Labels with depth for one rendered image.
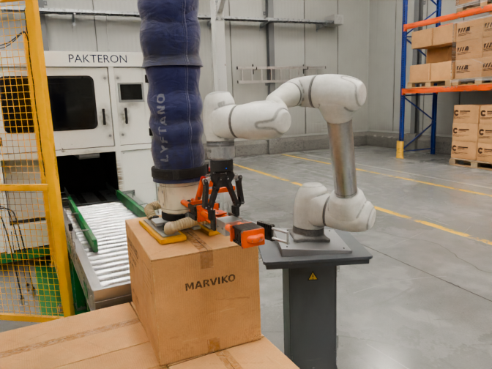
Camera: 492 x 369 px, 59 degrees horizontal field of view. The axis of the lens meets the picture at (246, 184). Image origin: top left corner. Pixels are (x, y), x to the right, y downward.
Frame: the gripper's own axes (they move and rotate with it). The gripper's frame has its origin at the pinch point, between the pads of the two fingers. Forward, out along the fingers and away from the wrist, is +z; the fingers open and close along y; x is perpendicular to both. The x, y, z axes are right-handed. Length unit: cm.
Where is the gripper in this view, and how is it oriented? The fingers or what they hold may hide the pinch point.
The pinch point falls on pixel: (224, 220)
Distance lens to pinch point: 146.0
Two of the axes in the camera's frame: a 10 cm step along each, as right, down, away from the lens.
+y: -9.0, 1.1, -4.3
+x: 4.4, 1.5, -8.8
